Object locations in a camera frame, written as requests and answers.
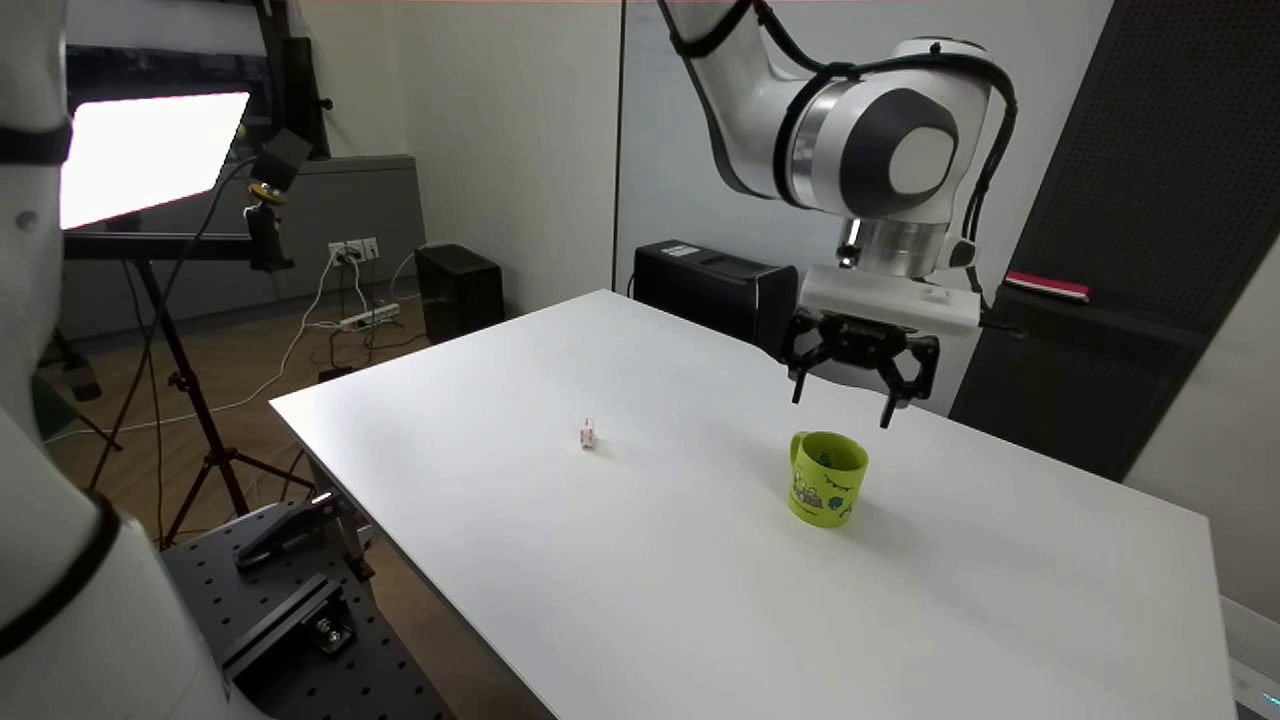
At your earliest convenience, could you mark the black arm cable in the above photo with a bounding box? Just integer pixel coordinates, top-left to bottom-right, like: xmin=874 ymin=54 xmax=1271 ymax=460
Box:
xmin=657 ymin=0 xmax=1025 ymax=312

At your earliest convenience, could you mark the green printed mug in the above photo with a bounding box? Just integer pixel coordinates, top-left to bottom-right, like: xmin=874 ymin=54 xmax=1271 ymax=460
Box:
xmin=786 ymin=427 xmax=874 ymax=533

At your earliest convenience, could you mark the black shelf cabinet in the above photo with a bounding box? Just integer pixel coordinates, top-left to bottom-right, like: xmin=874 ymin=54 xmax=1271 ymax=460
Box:
xmin=949 ymin=0 xmax=1280 ymax=483

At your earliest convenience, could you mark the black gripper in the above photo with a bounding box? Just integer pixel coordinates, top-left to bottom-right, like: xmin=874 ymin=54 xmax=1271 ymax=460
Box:
xmin=786 ymin=310 xmax=943 ymax=438

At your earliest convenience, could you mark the small black floor box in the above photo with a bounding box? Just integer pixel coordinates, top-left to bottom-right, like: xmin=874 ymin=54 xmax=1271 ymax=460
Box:
xmin=413 ymin=239 xmax=513 ymax=343

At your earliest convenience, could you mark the black tripod stand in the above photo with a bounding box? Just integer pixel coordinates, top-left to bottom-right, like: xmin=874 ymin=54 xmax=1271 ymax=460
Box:
xmin=85 ymin=254 xmax=324 ymax=553

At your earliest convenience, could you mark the studio softbox light on tripod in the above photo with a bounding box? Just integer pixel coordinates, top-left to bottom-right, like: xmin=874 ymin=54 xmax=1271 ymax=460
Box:
xmin=0 ymin=0 xmax=255 ymax=720

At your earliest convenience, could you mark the bright studio light panel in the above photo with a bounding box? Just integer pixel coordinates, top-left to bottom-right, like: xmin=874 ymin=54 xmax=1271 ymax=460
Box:
xmin=51 ymin=86 xmax=255 ymax=238

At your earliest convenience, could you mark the white floor power strip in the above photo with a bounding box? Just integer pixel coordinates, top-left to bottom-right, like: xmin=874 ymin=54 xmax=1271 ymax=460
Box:
xmin=335 ymin=302 xmax=404 ymax=336

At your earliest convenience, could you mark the black clamp tool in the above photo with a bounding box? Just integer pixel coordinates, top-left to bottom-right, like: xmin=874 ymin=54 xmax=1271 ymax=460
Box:
xmin=236 ymin=492 xmax=346 ymax=578

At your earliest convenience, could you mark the black computer box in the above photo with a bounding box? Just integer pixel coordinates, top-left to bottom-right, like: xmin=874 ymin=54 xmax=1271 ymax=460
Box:
xmin=628 ymin=238 xmax=803 ymax=351

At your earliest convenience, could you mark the pink item on shelf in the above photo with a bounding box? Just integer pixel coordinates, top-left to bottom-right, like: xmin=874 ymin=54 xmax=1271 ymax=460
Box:
xmin=1006 ymin=267 xmax=1091 ymax=303

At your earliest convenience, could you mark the black perforated breadboard plate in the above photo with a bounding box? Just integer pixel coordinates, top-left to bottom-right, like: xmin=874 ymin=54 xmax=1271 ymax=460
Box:
xmin=161 ymin=497 xmax=466 ymax=720

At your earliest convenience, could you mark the black camera on stand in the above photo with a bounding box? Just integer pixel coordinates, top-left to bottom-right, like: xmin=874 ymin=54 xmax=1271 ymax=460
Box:
xmin=239 ymin=126 xmax=319 ymax=275

